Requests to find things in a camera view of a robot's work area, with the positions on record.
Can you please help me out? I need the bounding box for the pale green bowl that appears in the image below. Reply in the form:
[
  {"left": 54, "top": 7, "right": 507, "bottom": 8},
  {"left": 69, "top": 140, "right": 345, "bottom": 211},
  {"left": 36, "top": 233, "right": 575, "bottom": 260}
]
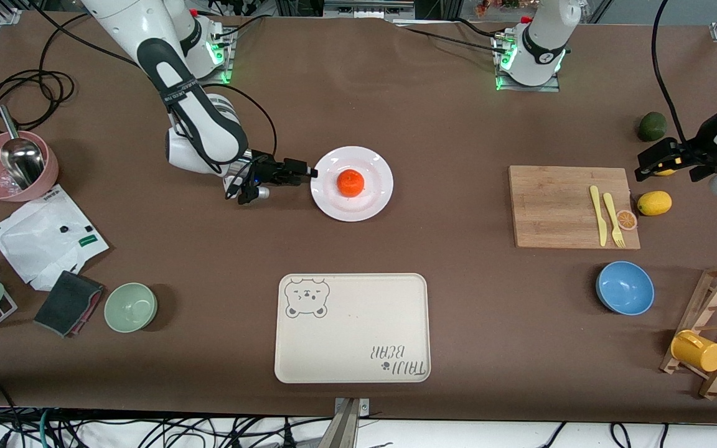
[{"left": 104, "top": 282, "right": 158, "bottom": 334}]

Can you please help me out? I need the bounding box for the white plastic bag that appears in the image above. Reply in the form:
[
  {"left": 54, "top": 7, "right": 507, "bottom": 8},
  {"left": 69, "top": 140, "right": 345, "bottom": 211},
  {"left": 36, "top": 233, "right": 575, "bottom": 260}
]
[{"left": 0, "top": 185, "right": 110, "bottom": 292}]

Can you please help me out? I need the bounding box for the blue bowl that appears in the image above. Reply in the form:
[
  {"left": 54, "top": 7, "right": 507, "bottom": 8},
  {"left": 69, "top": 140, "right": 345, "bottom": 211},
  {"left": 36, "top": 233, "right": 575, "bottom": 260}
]
[{"left": 596, "top": 261, "right": 655, "bottom": 316}]

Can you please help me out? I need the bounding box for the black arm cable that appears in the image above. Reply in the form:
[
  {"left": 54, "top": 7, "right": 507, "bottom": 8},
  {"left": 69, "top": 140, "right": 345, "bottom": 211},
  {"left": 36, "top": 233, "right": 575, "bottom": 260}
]
[
  {"left": 652, "top": 0, "right": 689, "bottom": 150},
  {"left": 22, "top": 0, "right": 278, "bottom": 201}
]

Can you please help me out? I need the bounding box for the grey metal plate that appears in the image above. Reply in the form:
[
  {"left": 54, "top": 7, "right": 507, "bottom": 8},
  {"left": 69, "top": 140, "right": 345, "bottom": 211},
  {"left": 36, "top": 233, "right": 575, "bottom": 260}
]
[{"left": 323, "top": 0, "right": 415, "bottom": 21}]

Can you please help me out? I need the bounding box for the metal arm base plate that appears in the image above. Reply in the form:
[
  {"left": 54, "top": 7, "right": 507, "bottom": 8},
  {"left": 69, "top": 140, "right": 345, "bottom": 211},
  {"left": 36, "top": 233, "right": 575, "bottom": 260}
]
[
  {"left": 167, "top": 28, "right": 235, "bottom": 85},
  {"left": 494, "top": 34, "right": 561, "bottom": 93}
]

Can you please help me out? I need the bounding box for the white round plate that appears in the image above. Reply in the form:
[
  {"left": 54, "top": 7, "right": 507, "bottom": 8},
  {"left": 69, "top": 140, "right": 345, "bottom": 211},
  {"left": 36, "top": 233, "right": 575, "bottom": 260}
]
[{"left": 310, "top": 146, "right": 395, "bottom": 223}]

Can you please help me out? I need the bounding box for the grey folded cloth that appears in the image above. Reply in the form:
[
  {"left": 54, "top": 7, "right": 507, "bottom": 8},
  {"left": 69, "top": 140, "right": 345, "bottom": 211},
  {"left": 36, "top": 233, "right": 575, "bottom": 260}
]
[{"left": 34, "top": 270, "right": 105, "bottom": 338}]

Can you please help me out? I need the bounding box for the teal floor cable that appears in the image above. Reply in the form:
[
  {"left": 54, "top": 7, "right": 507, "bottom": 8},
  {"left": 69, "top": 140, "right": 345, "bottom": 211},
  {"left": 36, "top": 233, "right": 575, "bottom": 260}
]
[{"left": 36, "top": 409, "right": 55, "bottom": 448}]

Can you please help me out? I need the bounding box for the metal scoop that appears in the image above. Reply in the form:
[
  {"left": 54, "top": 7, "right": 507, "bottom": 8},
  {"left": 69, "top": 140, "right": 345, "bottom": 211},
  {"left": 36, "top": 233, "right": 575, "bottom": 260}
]
[{"left": 0, "top": 105, "right": 46, "bottom": 190}]

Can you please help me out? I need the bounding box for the green avocado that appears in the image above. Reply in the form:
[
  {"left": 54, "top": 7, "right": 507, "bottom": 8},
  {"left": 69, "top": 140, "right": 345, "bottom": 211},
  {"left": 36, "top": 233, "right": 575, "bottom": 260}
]
[{"left": 638, "top": 112, "right": 668, "bottom": 142}]

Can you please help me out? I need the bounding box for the yellow mug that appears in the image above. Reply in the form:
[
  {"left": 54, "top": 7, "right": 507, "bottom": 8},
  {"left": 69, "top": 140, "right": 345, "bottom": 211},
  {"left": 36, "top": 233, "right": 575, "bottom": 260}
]
[{"left": 670, "top": 330, "right": 717, "bottom": 373}]

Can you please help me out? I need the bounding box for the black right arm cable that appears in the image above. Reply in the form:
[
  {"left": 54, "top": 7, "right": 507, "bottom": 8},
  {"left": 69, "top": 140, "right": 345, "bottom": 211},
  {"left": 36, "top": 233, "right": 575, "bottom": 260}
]
[{"left": 22, "top": 0, "right": 278, "bottom": 201}]

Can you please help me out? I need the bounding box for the black base cable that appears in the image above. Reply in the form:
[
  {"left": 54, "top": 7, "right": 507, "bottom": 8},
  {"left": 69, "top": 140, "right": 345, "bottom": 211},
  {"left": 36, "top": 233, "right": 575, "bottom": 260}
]
[
  {"left": 209, "top": 14, "right": 269, "bottom": 47},
  {"left": 395, "top": 22, "right": 508, "bottom": 54}
]

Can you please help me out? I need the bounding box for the cream bear print tray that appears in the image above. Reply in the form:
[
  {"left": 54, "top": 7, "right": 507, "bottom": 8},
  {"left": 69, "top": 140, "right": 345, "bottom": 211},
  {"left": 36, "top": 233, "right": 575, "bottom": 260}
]
[{"left": 274, "top": 273, "right": 432, "bottom": 384}]

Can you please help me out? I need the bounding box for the yellow plastic fork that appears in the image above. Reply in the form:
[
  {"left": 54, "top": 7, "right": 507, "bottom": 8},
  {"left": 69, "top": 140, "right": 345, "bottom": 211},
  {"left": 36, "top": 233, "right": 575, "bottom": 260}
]
[{"left": 602, "top": 192, "right": 626, "bottom": 249}]

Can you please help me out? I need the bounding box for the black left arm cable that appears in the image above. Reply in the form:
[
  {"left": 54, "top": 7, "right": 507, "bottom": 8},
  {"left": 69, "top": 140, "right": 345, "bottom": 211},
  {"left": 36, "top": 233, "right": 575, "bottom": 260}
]
[{"left": 652, "top": 0, "right": 689, "bottom": 150}]

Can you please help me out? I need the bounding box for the wooden cutting board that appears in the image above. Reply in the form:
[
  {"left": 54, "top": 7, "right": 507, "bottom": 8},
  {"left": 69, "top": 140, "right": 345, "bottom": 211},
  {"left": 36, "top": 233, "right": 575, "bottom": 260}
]
[{"left": 508, "top": 166, "right": 641, "bottom": 250}]

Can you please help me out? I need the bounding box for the orange fruit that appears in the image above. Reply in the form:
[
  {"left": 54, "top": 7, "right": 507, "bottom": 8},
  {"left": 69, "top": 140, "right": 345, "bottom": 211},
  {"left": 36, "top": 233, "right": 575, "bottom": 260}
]
[{"left": 337, "top": 169, "right": 366, "bottom": 198}]

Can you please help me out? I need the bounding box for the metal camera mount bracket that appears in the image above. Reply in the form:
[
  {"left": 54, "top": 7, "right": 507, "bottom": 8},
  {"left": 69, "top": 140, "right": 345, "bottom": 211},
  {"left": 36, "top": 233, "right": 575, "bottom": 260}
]
[{"left": 324, "top": 397, "right": 372, "bottom": 448}]

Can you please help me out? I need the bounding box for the yellow plastic knife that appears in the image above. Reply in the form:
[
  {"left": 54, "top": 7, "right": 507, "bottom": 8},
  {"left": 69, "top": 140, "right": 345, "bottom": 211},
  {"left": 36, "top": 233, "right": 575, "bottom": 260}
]
[{"left": 589, "top": 185, "right": 608, "bottom": 247}]

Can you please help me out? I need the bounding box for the black coiled cable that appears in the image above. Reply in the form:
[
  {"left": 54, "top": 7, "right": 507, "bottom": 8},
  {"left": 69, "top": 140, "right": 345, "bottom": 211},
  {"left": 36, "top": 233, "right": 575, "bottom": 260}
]
[{"left": 0, "top": 70, "right": 77, "bottom": 145}]

